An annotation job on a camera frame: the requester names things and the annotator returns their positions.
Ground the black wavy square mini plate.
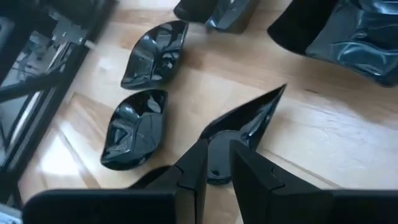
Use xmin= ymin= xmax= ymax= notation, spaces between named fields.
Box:
xmin=266 ymin=0 xmax=398 ymax=88
xmin=173 ymin=0 xmax=261 ymax=34

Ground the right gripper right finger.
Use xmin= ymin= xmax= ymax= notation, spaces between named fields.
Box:
xmin=229 ymin=139 xmax=398 ymax=224

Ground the black teardrop mini plate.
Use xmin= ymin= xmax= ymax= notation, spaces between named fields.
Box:
xmin=198 ymin=83 xmax=287 ymax=186

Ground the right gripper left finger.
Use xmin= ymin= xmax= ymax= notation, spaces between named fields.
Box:
xmin=21 ymin=138 xmax=209 ymax=224

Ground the group of black trays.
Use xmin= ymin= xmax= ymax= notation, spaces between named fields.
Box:
xmin=0 ymin=0 xmax=118 ymax=206

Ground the black leaf-shaped mini plate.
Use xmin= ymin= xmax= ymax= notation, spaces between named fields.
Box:
xmin=120 ymin=20 xmax=190 ymax=91
xmin=99 ymin=89 xmax=169 ymax=171

